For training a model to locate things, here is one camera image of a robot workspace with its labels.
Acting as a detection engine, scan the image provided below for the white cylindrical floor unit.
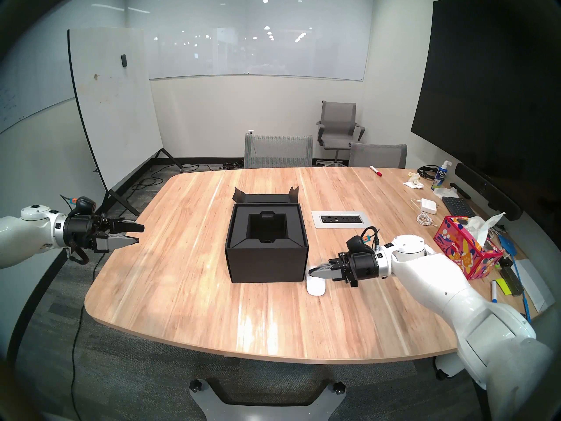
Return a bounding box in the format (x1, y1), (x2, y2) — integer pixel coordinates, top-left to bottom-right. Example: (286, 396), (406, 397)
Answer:
(434, 352), (465, 380)

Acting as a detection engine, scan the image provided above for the black wall screen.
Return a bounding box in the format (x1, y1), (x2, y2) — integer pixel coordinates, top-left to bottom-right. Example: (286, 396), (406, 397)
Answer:
(411, 0), (561, 214)

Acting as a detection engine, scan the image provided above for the red floral tissue box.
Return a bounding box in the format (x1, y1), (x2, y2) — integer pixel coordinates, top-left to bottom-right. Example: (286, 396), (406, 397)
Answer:
(434, 213), (505, 280)

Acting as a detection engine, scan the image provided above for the black eraser block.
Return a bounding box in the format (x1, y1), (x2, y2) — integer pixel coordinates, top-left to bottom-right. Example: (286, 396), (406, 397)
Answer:
(500, 267), (524, 297)

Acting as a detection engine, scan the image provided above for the whiteboard cleaner spray bottle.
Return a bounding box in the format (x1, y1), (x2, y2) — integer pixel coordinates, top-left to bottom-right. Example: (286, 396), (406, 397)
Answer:
(431, 160), (453, 191)

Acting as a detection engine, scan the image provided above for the glass wall whiteboard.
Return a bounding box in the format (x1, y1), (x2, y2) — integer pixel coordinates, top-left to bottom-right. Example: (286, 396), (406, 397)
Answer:
(142, 0), (373, 82)
(0, 30), (79, 136)

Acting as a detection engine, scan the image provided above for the grey swivel armchair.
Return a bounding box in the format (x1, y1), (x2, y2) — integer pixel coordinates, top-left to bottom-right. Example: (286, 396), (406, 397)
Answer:
(316, 101), (366, 167)

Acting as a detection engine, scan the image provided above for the white computer mouse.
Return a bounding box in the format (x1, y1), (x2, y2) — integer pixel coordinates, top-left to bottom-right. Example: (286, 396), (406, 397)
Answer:
(306, 267), (327, 296)

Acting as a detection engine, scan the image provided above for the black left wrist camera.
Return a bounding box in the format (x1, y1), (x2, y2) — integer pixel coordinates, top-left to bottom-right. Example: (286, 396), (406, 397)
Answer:
(70, 196), (97, 216)

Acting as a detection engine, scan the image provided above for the white charger cable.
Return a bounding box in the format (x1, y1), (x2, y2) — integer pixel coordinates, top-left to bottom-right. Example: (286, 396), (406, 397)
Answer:
(411, 198), (444, 228)

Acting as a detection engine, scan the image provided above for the black video soundbar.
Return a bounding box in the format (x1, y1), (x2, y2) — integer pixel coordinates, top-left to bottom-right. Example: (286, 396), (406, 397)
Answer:
(455, 163), (522, 221)

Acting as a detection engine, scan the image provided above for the black keyboard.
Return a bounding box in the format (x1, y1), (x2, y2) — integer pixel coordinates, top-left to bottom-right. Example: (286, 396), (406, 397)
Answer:
(441, 196), (476, 218)

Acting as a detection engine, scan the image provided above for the grey table outlet panel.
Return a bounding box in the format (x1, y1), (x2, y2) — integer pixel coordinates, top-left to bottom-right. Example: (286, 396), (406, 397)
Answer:
(312, 211), (372, 228)

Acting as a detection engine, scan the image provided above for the wide grey mesh chair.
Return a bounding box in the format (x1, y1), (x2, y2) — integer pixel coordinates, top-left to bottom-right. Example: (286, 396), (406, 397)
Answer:
(244, 133), (314, 169)

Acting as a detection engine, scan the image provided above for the black cardboard box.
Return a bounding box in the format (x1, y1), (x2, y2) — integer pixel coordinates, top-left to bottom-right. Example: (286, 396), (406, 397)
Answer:
(225, 186), (309, 284)

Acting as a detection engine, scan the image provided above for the grey metal pedestal base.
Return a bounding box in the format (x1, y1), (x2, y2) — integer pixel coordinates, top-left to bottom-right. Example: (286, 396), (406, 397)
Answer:
(189, 378), (347, 421)

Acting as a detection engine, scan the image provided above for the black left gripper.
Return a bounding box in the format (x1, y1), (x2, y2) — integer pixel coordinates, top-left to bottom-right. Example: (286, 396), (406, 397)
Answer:
(64, 214), (145, 253)

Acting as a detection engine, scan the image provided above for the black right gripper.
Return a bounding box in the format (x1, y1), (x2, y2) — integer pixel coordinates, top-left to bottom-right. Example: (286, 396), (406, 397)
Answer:
(309, 251), (380, 289)

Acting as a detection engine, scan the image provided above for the rolling whiteboard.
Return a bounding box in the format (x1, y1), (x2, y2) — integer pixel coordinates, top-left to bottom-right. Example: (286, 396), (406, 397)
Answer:
(67, 28), (184, 217)

